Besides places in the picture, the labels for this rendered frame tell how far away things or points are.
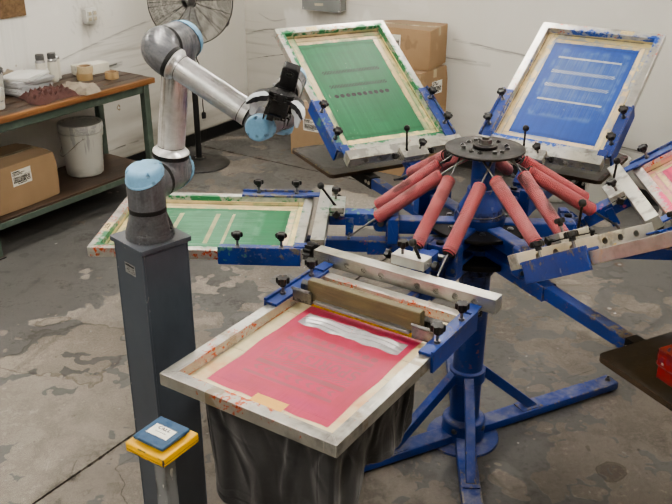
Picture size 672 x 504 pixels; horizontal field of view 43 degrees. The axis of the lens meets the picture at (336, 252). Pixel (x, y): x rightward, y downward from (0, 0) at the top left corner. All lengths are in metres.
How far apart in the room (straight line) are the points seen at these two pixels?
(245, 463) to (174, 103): 1.09
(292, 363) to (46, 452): 1.67
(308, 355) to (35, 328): 2.56
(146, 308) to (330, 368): 0.64
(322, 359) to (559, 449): 1.61
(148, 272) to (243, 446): 0.62
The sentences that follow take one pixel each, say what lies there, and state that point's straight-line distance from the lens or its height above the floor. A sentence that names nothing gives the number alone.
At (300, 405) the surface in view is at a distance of 2.30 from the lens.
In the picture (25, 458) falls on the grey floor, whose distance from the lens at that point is 3.89.
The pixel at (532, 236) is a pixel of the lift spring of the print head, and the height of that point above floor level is 1.12.
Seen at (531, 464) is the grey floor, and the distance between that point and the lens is 3.73.
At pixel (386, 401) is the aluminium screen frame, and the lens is 2.28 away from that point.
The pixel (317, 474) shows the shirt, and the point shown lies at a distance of 2.35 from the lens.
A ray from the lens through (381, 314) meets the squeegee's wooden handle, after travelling 2.61.
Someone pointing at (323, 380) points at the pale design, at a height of 0.96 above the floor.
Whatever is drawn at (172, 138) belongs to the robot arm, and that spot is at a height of 1.49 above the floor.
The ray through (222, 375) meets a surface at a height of 0.96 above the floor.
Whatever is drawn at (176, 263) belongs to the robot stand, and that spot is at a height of 1.12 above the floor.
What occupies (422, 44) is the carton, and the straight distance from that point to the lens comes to 6.56.
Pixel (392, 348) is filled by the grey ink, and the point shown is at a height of 0.96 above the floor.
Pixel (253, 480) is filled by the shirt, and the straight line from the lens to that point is 2.53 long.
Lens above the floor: 2.27
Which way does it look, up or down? 25 degrees down
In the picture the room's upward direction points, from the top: straight up
